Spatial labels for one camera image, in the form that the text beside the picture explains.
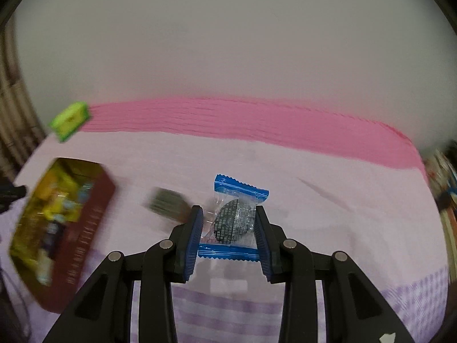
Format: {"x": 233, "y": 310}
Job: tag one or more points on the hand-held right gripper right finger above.
{"x": 265, "y": 253}

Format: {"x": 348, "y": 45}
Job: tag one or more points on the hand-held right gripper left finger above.
{"x": 188, "y": 250}

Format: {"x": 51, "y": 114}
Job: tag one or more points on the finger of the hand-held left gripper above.
{"x": 14, "y": 192}

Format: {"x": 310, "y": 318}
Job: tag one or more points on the clear blue-edged snack packet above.
{"x": 232, "y": 218}

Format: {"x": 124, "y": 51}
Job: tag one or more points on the dark red gold-lined box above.
{"x": 84, "y": 228}

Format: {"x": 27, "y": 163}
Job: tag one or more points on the heap of snacks in box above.
{"x": 53, "y": 207}

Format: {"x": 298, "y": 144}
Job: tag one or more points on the grey-brown snack packet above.
{"x": 165, "y": 204}

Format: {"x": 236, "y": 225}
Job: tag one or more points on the pink purple-checked bedsheet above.
{"x": 321, "y": 214}

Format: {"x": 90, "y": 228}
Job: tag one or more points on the striped beige curtain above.
{"x": 16, "y": 121}

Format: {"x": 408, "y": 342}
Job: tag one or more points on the green box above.
{"x": 69, "y": 121}

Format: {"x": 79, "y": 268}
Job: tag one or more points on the pink blanket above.
{"x": 267, "y": 118}

